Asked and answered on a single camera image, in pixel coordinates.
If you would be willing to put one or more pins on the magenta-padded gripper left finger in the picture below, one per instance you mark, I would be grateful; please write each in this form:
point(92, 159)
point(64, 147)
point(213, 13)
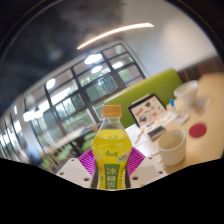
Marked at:
point(74, 171)

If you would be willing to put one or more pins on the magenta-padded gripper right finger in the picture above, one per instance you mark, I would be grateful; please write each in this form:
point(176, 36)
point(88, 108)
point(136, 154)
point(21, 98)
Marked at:
point(146, 170)

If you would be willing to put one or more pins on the yellow drink bottle orange cap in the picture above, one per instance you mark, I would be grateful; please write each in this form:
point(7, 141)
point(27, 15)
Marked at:
point(111, 150)

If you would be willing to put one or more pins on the white ceramic mug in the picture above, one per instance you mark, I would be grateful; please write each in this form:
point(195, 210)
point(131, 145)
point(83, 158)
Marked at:
point(173, 151)

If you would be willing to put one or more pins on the wooden chairs with green seats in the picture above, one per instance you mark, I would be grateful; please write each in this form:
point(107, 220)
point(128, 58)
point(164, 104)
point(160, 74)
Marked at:
point(85, 140)

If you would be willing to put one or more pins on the white paper sheets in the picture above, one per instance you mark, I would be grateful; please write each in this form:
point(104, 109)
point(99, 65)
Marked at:
point(138, 133)

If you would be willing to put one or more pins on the small grey flat device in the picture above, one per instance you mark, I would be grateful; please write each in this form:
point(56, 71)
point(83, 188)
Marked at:
point(156, 132)

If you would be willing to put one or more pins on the black-framed picture tablet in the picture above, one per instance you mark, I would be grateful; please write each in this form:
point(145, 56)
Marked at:
point(146, 110)

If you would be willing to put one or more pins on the flat round red coaster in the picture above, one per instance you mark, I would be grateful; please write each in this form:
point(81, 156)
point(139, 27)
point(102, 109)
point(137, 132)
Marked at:
point(197, 130)

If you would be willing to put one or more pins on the small blue-capped bottle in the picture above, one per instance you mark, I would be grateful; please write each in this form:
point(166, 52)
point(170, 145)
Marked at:
point(172, 106)

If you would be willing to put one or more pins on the green booth backrest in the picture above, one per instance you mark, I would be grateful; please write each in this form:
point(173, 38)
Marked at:
point(150, 90)

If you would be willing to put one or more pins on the white ceramic bowl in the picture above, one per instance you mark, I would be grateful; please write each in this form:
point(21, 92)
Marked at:
point(186, 93)

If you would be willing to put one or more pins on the round pendant lamps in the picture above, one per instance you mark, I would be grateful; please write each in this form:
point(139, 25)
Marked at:
point(93, 59)

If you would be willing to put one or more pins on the long linear ceiling light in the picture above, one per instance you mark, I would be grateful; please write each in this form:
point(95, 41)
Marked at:
point(116, 31)

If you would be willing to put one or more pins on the dark-framed window wall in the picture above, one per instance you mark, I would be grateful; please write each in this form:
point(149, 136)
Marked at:
point(83, 90)

